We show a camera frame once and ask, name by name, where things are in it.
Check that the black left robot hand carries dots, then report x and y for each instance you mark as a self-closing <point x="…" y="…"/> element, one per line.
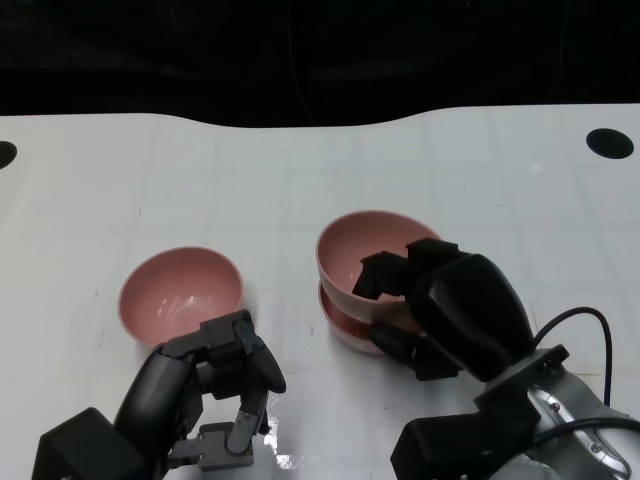
<point x="155" y="395"/>

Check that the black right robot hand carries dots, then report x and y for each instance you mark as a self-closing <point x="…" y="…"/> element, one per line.
<point x="470" y="310"/>

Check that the pink plastic bowl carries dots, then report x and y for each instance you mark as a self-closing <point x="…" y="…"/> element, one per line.
<point x="345" y="330"/>
<point x="345" y="250"/>
<point x="175" y="290"/>

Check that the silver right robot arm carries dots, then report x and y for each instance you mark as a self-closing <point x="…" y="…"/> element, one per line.
<point x="575" y="405"/>

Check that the black round table grommet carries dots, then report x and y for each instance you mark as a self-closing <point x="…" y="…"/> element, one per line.
<point x="609" y="143"/>
<point x="6" y="154"/>

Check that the black backdrop cloth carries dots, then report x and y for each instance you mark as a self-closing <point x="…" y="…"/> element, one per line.
<point x="200" y="60"/>

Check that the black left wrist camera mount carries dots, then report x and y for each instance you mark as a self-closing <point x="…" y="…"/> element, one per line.
<point x="80" y="445"/>

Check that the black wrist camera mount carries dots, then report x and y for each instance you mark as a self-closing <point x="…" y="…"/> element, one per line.
<point x="450" y="440"/>
<point x="80" y="445"/>

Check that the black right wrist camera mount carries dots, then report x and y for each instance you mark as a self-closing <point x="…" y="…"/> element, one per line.
<point x="450" y="440"/>

